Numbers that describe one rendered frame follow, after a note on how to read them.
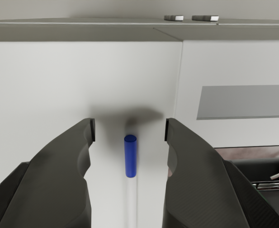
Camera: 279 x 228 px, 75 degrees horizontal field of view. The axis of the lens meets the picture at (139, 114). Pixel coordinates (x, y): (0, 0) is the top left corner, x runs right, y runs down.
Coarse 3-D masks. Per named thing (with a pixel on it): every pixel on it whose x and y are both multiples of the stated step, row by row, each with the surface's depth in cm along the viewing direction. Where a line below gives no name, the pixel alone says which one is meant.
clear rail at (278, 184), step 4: (276, 180) 30; (252, 184) 29; (256, 184) 29; (260, 184) 29; (264, 184) 29; (268, 184) 29; (272, 184) 29; (276, 184) 29; (256, 188) 29; (260, 188) 29; (264, 188) 29; (268, 188) 29; (272, 188) 29; (276, 188) 29
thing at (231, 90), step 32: (192, 32) 18; (224, 32) 18; (256, 32) 19; (192, 64) 13; (224, 64) 13; (256, 64) 13; (192, 96) 14; (224, 96) 15; (256, 96) 15; (192, 128) 16; (224, 128) 16; (256, 128) 16
